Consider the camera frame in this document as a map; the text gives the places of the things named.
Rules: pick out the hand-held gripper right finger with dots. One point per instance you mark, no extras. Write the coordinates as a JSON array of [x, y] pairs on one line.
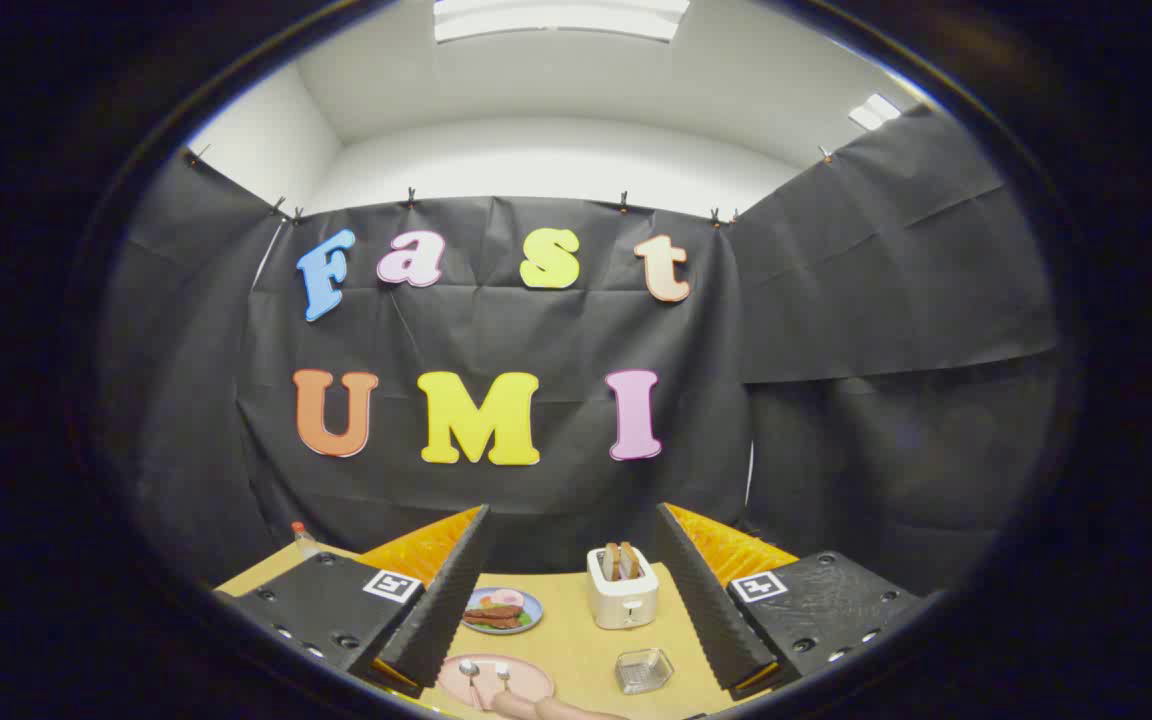
[[706, 610]]

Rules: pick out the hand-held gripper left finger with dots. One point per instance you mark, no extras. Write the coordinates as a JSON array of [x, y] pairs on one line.
[[446, 610]]

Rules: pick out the brown meat strip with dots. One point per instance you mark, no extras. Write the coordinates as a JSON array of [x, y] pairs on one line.
[[501, 610], [491, 622]]

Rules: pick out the pink ham slice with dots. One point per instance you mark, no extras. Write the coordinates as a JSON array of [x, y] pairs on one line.
[[511, 598]]

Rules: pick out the blue plate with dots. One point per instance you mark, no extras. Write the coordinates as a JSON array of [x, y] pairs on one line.
[[526, 625]]

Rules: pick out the white toaster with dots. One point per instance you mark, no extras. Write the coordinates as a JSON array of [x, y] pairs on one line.
[[623, 602]]

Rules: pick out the brown toast slice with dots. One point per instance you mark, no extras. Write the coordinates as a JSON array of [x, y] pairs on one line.
[[629, 560], [611, 562]]

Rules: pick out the pink plate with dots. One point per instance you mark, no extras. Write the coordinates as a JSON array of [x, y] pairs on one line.
[[531, 680]]

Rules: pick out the clear bottle with red cap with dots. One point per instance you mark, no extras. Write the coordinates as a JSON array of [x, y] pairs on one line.
[[304, 542]]

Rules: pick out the small ceiling light panel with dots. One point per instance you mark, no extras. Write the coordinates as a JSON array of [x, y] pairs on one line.
[[874, 111]]

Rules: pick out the large ceiling light panel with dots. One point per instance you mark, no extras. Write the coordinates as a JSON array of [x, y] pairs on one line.
[[556, 18]]

